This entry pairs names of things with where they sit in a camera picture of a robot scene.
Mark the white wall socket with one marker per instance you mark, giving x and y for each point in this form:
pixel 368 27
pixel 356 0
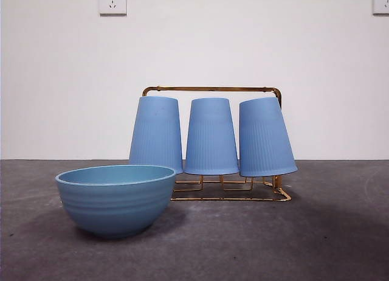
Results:
pixel 113 2
pixel 381 2

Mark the blue ribbed cup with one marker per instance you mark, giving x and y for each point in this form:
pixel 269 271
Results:
pixel 264 138
pixel 211 138
pixel 155 135

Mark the blue ridged bowl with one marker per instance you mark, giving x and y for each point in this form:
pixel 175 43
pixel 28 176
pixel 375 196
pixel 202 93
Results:
pixel 115 208

